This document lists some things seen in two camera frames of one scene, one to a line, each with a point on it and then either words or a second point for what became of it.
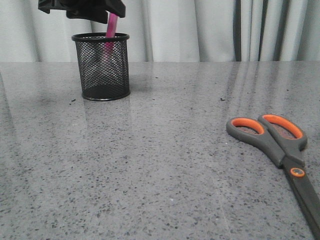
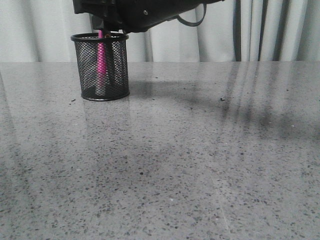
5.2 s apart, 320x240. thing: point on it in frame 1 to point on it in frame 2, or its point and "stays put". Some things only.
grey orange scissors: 285,141 to 119,58
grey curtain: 171,31 stays put
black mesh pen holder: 103,62 stays put
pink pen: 112,24 to 101,60
